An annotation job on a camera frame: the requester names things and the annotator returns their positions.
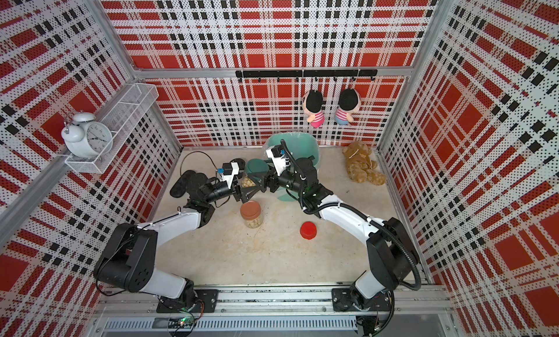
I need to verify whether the pink striped hanging doll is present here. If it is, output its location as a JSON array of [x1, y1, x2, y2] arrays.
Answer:
[[303, 89, 325, 129]]

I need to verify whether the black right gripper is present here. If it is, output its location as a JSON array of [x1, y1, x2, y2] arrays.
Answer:
[[248, 161, 306, 197]]

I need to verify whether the blue striped hanging doll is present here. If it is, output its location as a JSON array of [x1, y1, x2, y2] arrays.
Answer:
[[335, 88, 362, 126]]

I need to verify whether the green lid peanut jar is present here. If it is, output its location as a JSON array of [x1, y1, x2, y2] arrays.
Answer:
[[240, 176, 258, 191]]

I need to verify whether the tan teddy bear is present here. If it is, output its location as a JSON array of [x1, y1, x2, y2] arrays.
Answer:
[[342, 141, 387, 186]]

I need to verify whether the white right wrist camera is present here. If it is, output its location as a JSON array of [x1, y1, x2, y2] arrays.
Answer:
[[266, 145, 291, 176]]

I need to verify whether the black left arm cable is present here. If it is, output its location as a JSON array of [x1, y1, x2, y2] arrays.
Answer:
[[95, 151, 232, 298]]

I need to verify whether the metal base rail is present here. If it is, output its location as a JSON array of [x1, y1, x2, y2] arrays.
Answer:
[[86, 283, 463, 336]]

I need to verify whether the clear plastic bin liner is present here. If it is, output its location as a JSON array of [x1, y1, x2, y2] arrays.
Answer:
[[259, 133, 321, 202]]

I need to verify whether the green plastic trash bin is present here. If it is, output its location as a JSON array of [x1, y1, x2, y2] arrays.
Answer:
[[263, 132, 321, 202]]

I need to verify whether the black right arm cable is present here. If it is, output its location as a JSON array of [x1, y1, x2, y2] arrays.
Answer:
[[280, 139, 423, 292]]

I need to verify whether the white wire mesh shelf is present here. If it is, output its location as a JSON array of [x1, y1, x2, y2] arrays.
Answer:
[[65, 83, 159, 174]]

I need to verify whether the orange lid peanut jar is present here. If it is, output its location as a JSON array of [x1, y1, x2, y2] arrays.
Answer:
[[240, 201, 263, 229]]

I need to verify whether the dark green jar lid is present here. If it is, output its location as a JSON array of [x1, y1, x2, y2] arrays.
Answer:
[[245, 159, 270, 178]]

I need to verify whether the black wall hook rail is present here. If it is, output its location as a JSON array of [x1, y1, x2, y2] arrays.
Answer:
[[235, 69, 378, 82]]

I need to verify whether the white round device black top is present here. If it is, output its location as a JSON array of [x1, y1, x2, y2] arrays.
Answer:
[[231, 158, 246, 170]]

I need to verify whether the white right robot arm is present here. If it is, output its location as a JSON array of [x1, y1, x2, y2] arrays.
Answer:
[[245, 157, 422, 311]]

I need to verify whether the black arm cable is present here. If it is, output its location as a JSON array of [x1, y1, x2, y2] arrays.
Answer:
[[95, 151, 232, 298], [280, 139, 423, 292]]

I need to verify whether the green circuit board with wires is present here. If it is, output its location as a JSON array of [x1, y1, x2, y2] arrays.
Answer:
[[167, 310, 203, 337]]

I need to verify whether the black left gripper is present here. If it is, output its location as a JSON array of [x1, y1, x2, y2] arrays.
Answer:
[[205, 165, 259, 204]]

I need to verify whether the white twin-bell alarm clock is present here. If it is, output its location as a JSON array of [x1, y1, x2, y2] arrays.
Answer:
[[61, 111, 114, 159]]

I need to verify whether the red jar lid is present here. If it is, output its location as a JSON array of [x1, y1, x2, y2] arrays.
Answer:
[[299, 221, 317, 240]]

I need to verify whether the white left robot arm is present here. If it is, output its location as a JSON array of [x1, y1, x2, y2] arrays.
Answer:
[[93, 170, 261, 312]]

